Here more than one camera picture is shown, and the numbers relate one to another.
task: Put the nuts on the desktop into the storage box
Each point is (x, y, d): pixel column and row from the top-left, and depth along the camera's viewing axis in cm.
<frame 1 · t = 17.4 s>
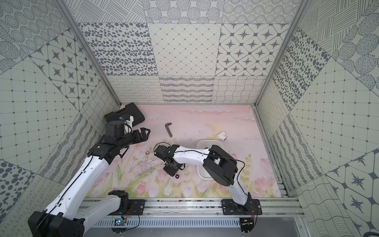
left hand: (141, 129, 77), fingers open
right hand: (175, 170, 86), fingers open
black plastic tool case: (132, 109, 114), point 6 cm above the table
rusty wrench jaw: (169, 132, 106), on the table
white pipe elbow fitting: (221, 136, 102), point 3 cm above the table
silver nut far left: (147, 152, 95), on the table
black nut bottom: (177, 176, 85), on the table

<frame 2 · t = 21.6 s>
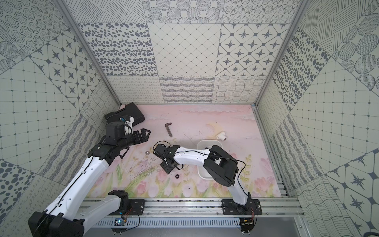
left hand: (141, 130, 77), fingers open
right hand: (171, 166, 87), fingers open
the named things where they were.

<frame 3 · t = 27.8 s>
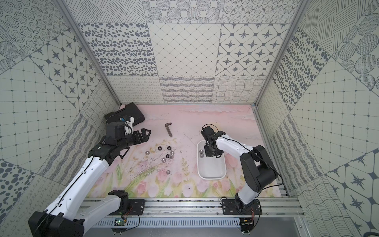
left hand: (142, 130, 77), fingers open
right hand: (214, 154, 90), fingers closed
black nut upper left: (160, 148, 97), on the table
black nut centre: (167, 156, 94), on the table
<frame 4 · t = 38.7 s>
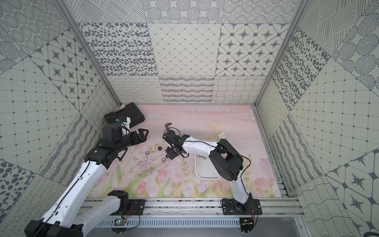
left hand: (139, 129, 76), fingers open
right hand: (174, 152, 91), fingers open
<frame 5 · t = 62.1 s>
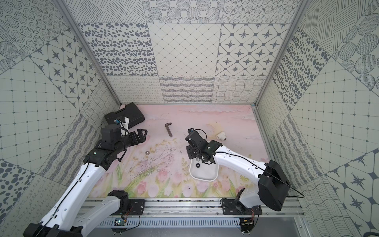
left hand: (137, 129, 75), fingers open
right hand: (192, 149, 82), fingers open
